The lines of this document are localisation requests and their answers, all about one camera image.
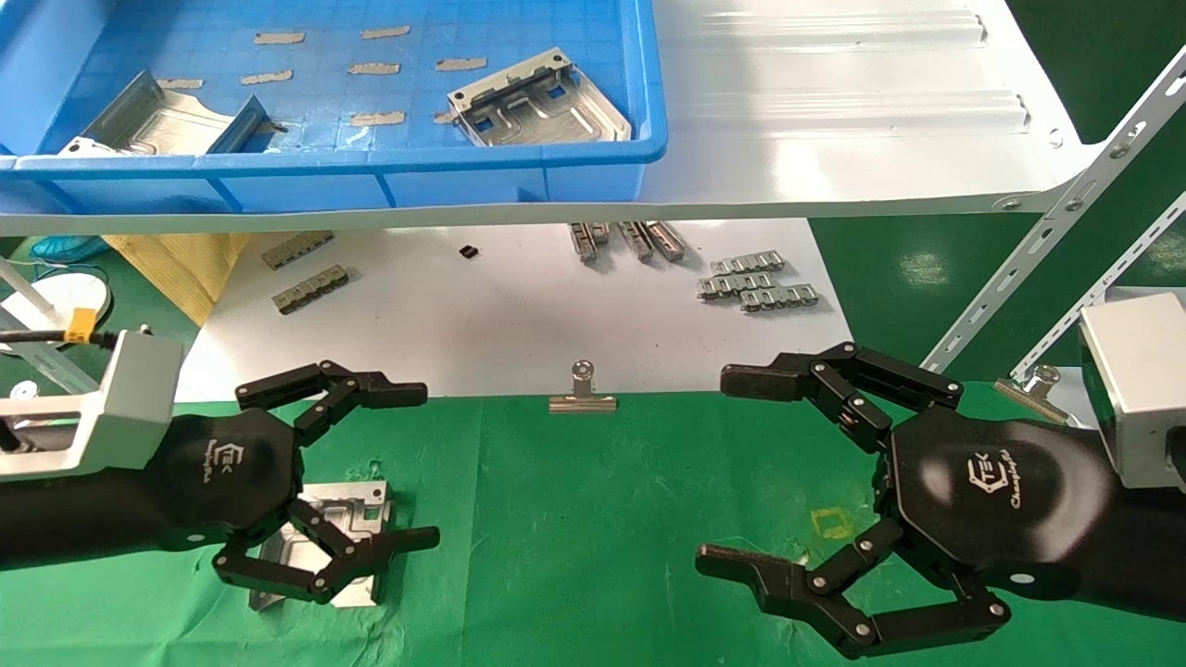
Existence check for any white perforated angle bar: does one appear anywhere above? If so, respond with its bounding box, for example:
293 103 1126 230
1010 190 1186 381
922 46 1186 376
0 310 105 396

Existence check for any black cable yellow tag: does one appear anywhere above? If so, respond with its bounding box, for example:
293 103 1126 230
0 308 121 352

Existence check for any yellow mesh bag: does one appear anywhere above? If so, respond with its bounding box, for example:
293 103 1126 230
102 232 257 327

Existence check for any grey metal rail strip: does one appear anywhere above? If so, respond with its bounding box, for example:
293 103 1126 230
272 265 349 315
262 231 335 271

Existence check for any blue plastic bin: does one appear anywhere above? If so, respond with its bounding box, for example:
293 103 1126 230
0 0 669 215

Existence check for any white metal shelf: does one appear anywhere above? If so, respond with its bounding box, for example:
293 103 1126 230
0 0 1105 237

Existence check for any silver notched metal strip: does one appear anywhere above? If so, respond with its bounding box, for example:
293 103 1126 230
740 284 820 313
698 272 772 301
711 251 787 276

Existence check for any white round lamp base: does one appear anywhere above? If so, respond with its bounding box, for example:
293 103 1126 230
0 258 112 346

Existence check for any white board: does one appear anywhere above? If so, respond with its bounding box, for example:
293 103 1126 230
165 220 855 404

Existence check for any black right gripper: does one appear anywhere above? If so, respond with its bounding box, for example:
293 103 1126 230
695 342 1118 661

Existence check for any green cloth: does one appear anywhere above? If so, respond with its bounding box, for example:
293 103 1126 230
0 380 1186 667

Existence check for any blue crumpled cover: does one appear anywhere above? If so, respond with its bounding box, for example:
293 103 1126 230
31 236 110 262

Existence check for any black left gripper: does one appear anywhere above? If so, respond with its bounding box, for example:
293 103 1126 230
153 359 441 605

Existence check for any stamped sheet metal bracket part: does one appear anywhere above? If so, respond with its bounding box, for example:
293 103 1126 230
448 48 634 149
248 480 396 612
57 71 271 156

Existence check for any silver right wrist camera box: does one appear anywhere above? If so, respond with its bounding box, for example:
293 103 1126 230
1078 295 1186 490

